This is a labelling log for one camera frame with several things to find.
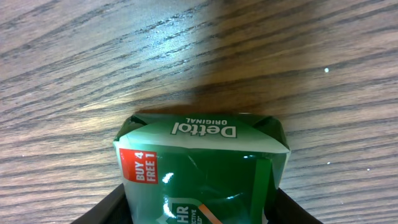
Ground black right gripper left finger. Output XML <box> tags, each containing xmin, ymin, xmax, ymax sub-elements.
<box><xmin>72</xmin><ymin>184</ymin><xmax>132</xmax><ymax>224</ymax></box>

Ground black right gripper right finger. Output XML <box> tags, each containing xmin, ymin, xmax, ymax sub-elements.
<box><xmin>264</xmin><ymin>189</ymin><xmax>323</xmax><ymax>224</ymax></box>

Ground green Dettol soap pack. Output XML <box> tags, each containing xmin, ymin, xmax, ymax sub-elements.
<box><xmin>113</xmin><ymin>114</ymin><xmax>290</xmax><ymax>223</ymax></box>

